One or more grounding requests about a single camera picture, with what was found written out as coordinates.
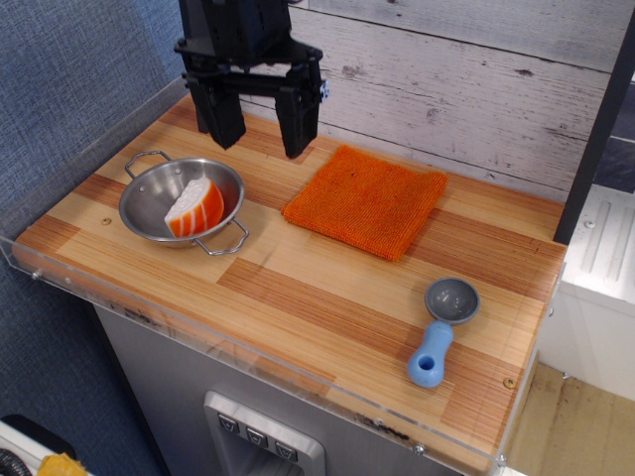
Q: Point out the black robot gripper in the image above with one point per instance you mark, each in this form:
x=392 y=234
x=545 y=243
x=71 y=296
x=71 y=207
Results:
x=247 y=47

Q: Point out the orange salmon sushi toy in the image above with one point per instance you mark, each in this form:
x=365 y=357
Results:
x=199 y=208

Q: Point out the silver metal bowl with handles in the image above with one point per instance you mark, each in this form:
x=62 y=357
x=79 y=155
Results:
x=158 y=181

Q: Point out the orange knitted cloth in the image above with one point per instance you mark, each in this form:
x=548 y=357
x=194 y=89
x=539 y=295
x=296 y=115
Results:
x=367 y=203

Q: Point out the blue grey toy scoop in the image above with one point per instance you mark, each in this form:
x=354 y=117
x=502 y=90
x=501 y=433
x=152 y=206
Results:
x=450 y=302

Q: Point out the grey toy fridge cabinet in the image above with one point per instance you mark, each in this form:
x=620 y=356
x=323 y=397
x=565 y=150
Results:
x=169 y=381

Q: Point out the silver dispenser button panel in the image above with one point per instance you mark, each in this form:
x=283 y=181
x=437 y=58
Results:
x=250 y=443

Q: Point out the white ribbed side unit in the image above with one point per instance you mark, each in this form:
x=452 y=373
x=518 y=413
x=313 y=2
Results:
x=588 y=332

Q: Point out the clear acrylic guard rail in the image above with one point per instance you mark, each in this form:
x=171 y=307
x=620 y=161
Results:
x=297 y=309

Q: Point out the dark right upright post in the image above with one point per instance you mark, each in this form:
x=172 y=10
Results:
x=606 y=117

